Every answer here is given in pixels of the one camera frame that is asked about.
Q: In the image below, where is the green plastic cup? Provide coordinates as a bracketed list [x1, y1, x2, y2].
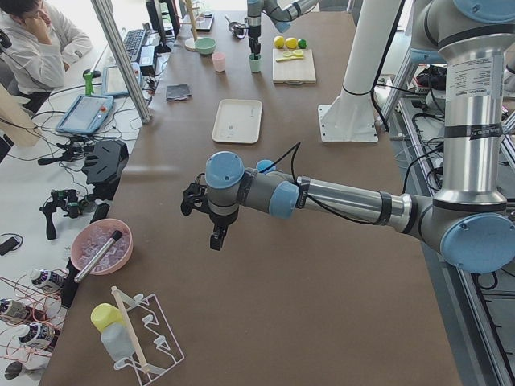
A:
[249, 53, 262, 73]

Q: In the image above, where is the pink plastic cup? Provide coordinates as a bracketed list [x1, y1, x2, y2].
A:
[211, 52, 226, 72]

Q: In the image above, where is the blue plastic cup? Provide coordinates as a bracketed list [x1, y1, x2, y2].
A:
[256, 159, 276, 174]

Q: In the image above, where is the cream plastic tray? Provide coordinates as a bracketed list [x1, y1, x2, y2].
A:
[212, 99, 262, 145]

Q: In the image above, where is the metal scoop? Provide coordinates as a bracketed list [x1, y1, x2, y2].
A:
[224, 14, 247, 39]

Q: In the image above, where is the yellow lemon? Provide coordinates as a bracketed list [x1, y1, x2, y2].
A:
[284, 37, 298, 50]
[273, 35, 285, 49]

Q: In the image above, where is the yellow plastic knife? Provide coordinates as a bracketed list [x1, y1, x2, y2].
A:
[275, 56, 305, 63]

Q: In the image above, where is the wooden cutting board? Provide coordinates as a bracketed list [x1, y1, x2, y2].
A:
[272, 48, 316, 84]

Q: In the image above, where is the mint green bowl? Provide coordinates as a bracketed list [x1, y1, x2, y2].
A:
[195, 37, 216, 55]

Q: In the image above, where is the wooden mug tree stand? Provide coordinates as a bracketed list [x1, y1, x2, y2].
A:
[180, 0, 199, 51]

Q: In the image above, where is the dark grey cloth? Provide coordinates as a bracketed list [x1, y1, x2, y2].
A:
[166, 84, 191, 101]

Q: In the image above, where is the metal muddler stick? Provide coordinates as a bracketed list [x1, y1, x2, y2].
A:
[74, 230, 123, 283]

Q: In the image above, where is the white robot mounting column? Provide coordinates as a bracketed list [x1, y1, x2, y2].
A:
[319, 0, 404, 143]

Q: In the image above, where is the black keyboard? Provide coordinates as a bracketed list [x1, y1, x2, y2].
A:
[123, 29, 146, 62]

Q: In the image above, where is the pink bowl with ice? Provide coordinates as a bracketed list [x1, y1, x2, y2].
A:
[71, 218, 134, 276]

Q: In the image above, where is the black plastic housing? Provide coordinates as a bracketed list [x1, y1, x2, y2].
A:
[81, 140, 129, 200]

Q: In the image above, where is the blue teach pendant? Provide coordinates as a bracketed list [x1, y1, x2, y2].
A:
[101, 63, 143, 98]
[56, 95, 114, 135]

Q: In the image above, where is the yellow cup on rack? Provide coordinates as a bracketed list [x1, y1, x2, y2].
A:
[90, 303, 125, 333]

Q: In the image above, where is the clear cup on rack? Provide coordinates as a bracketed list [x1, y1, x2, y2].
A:
[101, 322, 135, 362]

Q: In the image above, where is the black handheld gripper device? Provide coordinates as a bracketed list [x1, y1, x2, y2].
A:
[39, 189, 97, 240]

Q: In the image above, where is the seated person grey hoodie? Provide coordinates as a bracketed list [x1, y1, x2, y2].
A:
[1, 1, 93, 113]

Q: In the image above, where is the white wire cup rack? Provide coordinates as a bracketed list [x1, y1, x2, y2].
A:
[111, 286, 185, 385]

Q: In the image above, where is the aluminium frame post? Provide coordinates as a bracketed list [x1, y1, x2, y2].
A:
[90, 0, 151, 125]

